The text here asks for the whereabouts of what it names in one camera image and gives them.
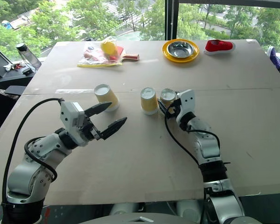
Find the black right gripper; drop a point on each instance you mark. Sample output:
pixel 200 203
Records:
pixel 173 111

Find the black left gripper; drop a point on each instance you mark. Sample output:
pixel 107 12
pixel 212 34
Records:
pixel 89 131

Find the yellow paper cup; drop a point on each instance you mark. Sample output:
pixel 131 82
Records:
pixel 149 102
pixel 107 95
pixel 167 96

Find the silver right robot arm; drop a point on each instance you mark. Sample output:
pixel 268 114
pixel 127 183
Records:
pixel 210 151

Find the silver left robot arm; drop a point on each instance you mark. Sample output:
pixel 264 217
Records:
pixel 35 163

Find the yellow plate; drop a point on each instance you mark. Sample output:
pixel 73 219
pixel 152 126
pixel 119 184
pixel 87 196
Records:
pixel 168 57

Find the steel bowl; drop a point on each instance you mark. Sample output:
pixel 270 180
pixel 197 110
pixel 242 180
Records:
pixel 180 49

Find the red table tennis paddle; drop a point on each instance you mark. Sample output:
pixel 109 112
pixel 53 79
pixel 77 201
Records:
pixel 129 56

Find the clear plastic bag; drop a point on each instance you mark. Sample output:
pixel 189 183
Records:
pixel 93 57

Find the yellow plastic ball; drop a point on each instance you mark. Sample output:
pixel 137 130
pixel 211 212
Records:
pixel 109 47

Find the red slip-on shoe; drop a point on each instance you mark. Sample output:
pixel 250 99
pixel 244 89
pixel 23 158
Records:
pixel 218 47

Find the small black box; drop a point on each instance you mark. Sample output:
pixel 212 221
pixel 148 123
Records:
pixel 27 71

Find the clear water bottle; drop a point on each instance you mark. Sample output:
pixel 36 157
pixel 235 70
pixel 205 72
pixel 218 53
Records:
pixel 29 57

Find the grey robot torso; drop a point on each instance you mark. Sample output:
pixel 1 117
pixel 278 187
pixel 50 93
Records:
pixel 140 214

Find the black side table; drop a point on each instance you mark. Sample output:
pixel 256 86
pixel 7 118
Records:
pixel 4 102

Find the purple shoe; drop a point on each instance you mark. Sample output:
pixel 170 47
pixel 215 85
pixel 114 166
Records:
pixel 275 58

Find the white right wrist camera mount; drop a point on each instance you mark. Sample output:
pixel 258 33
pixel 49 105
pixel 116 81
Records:
pixel 186 100

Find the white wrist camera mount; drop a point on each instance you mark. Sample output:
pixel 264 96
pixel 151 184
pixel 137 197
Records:
pixel 68 116
pixel 186 100

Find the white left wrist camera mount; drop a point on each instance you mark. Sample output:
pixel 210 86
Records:
pixel 68 116

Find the dark window frame post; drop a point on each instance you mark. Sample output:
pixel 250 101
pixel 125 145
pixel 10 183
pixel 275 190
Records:
pixel 172 19

